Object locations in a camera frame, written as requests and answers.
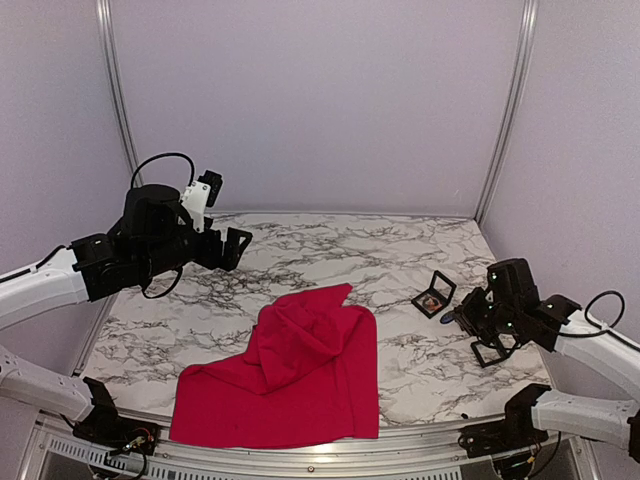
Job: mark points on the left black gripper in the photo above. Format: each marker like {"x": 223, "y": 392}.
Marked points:
{"x": 229, "y": 258}

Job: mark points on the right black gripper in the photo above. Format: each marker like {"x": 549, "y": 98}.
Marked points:
{"x": 465, "y": 312}

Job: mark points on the brown round brooch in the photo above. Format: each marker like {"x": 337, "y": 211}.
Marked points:
{"x": 431, "y": 303}

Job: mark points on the red t-shirt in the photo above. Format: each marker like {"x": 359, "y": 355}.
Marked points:
{"x": 307, "y": 377}

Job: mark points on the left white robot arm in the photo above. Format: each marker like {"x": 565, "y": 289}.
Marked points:
{"x": 161, "y": 230}

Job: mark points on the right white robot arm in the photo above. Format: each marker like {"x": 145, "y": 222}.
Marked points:
{"x": 510, "y": 305}

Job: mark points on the black open display box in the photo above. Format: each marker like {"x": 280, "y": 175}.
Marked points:
{"x": 492, "y": 353}
{"x": 440, "y": 287}

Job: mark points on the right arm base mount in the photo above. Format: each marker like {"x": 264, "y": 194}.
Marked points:
{"x": 514, "y": 431}

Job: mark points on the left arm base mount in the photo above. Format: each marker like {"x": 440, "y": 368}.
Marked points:
{"x": 105, "y": 426}

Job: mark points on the left aluminium frame post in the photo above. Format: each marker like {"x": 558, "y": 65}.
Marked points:
{"x": 116, "y": 88}

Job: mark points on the aluminium frame post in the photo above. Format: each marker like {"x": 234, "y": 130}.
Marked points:
{"x": 116, "y": 88}
{"x": 517, "y": 85}

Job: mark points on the right aluminium frame post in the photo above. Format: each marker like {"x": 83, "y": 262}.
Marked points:
{"x": 517, "y": 85}

